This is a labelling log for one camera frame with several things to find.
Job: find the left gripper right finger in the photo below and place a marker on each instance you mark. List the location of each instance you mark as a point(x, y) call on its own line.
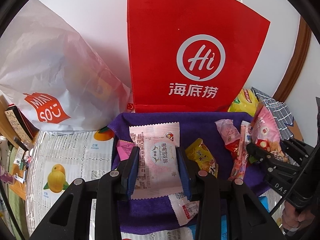
point(183, 164)

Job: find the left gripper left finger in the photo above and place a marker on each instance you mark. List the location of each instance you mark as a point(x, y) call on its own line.
point(131, 171)

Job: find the pale pink nougat packet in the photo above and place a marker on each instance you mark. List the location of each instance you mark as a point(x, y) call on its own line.
point(158, 174)

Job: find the pink clear-window snack packet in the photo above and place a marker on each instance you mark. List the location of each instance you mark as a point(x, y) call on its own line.
point(265, 133)

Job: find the pink strawberry bear stick packet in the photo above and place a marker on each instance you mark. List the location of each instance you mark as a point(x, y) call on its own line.
point(239, 167)

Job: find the red pink candy packet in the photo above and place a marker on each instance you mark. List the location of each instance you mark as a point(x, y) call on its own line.
point(230, 136)

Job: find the person right hand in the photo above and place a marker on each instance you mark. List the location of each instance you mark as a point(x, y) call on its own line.
point(291, 219)

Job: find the magenta snack packet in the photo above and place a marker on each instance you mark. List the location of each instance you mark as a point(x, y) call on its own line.
point(124, 149)

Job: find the yellow snack packet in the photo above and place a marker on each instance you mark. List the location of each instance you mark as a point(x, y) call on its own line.
point(200, 153)

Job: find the purple towel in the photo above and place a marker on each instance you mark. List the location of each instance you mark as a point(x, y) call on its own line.
point(247, 217)

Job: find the grey checked fabric pouch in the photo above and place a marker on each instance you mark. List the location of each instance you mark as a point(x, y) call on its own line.
point(280, 111)

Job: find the yellow chips bag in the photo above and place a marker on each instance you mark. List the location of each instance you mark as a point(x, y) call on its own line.
point(246, 101)

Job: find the wooden shelf with books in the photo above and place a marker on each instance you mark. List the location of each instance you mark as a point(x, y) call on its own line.
point(21, 134)

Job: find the red Haidilao paper bag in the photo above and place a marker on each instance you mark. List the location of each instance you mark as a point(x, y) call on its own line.
point(191, 55)

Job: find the white Miniso plastic bag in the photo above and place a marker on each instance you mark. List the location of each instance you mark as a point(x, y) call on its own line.
point(54, 77)

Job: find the brown wooden frame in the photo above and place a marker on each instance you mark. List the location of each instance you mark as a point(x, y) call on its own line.
point(296, 63)

